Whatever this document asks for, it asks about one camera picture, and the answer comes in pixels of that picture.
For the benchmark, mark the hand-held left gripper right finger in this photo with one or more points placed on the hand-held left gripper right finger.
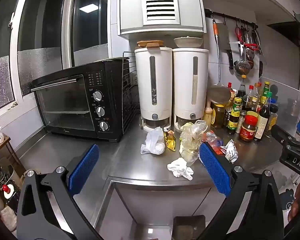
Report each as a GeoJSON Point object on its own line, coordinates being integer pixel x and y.
{"type": "Point", "coordinates": [215, 170]}

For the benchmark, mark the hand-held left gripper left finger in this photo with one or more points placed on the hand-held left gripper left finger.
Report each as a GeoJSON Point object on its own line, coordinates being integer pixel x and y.
{"type": "Point", "coordinates": [83, 170]}

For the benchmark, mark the crushed plastic bottle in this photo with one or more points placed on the crushed plastic bottle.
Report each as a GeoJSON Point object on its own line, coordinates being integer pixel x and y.
{"type": "Point", "coordinates": [212, 137]}

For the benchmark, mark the white tissue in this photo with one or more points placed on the white tissue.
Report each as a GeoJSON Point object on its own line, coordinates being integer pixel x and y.
{"type": "Point", "coordinates": [180, 168]}

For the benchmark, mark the clear plastic bag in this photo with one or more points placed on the clear plastic bag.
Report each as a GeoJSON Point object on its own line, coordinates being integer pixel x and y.
{"type": "Point", "coordinates": [190, 140]}

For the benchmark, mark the dark waste bin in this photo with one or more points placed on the dark waste bin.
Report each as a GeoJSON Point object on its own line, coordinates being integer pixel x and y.
{"type": "Point", "coordinates": [188, 227]}

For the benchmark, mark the white plastic bag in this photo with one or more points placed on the white plastic bag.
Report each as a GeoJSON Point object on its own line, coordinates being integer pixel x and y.
{"type": "Point", "coordinates": [152, 142]}

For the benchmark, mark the person's right hand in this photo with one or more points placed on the person's right hand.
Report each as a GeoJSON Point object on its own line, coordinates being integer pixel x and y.
{"type": "Point", "coordinates": [298, 200]}

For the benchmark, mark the orange foam net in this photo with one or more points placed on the orange foam net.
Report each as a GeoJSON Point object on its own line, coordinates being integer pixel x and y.
{"type": "Point", "coordinates": [221, 152]}

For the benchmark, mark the crumpled foil ball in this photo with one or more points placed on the crumpled foil ball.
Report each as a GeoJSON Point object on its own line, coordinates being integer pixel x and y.
{"type": "Point", "coordinates": [231, 151]}

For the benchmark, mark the grey cartoon floor mat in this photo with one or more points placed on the grey cartoon floor mat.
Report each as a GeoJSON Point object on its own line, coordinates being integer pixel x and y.
{"type": "Point", "coordinates": [282, 180]}

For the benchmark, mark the cluster of condiment bottles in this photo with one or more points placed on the cluster of condiment bottles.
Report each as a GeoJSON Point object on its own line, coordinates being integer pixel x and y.
{"type": "Point", "coordinates": [248, 120]}

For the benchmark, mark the clear splash guard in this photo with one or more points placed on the clear splash guard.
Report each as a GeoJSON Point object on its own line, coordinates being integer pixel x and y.
{"type": "Point", "coordinates": [287, 92]}

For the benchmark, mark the yellow snack wrapper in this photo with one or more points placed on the yellow snack wrapper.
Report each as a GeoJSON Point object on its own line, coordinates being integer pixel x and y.
{"type": "Point", "coordinates": [170, 142]}

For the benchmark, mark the black toaster oven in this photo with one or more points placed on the black toaster oven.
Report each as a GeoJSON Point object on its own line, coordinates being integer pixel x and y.
{"type": "Point", "coordinates": [65, 105]}

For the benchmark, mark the steel skimmer ladle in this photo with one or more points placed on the steel skimmer ladle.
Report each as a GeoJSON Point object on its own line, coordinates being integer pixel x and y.
{"type": "Point", "coordinates": [220, 93]}

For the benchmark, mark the stainless steel base cabinet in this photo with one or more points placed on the stainless steel base cabinet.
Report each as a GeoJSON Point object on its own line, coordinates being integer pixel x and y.
{"type": "Point", "coordinates": [152, 205]}

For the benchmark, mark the metal slotted skimmer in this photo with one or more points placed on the metal slotted skimmer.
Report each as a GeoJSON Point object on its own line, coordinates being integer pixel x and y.
{"type": "Point", "coordinates": [240, 67]}

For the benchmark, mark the red capped bottle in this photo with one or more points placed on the red capped bottle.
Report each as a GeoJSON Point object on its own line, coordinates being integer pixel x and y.
{"type": "Point", "coordinates": [7, 189]}

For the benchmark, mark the metal ladle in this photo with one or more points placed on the metal ladle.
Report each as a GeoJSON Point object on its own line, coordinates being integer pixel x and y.
{"type": "Point", "coordinates": [250, 58]}

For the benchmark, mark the patterned jar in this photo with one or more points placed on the patterned jar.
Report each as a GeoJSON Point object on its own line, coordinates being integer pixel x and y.
{"type": "Point", "coordinates": [1, 173]}

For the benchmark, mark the wooden side shelf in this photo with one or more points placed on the wooden side shelf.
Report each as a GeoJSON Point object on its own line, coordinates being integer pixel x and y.
{"type": "Point", "coordinates": [5, 142]}

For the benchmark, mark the red kitchen scissors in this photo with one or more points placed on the red kitchen scissors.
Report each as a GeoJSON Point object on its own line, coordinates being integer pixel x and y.
{"type": "Point", "coordinates": [251, 45]}

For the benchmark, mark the metal tongs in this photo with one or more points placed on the metal tongs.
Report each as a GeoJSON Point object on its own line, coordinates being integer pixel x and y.
{"type": "Point", "coordinates": [258, 40]}

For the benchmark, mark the white grain dispenser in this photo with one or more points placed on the white grain dispenser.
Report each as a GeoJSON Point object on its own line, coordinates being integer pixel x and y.
{"type": "Point", "coordinates": [183, 80]}
{"type": "Point", "coordinates": [145, 80]}

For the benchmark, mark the black range hood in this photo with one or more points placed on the black range hood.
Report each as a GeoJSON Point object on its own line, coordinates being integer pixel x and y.
{"type": "Point", "coordinates": [287, 28]}

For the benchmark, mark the beige ceramic bowl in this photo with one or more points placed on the beige ceramic bowl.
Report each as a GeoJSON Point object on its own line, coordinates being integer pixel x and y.
{"type": "Point", "coordinates": [188, 42]}

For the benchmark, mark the cork coaster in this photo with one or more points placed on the cork coaster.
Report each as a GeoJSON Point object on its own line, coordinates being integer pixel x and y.
{"type": "Point", "coordinates": [153, 45]}

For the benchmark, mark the white framed window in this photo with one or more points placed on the white framed window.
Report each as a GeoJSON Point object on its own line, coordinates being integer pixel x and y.
{"type": "Point", "coordinates": [66, 30]}

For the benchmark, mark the white vented cabinet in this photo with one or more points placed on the white vented cabinet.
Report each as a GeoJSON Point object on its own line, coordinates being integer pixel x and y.
{"type": "Point", "coordinates": [132, 5]}

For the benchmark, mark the black utensil rail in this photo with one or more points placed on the black utensil rail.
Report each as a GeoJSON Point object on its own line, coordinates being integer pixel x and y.
{"type": "Point", "coordinates": [225, 16]}

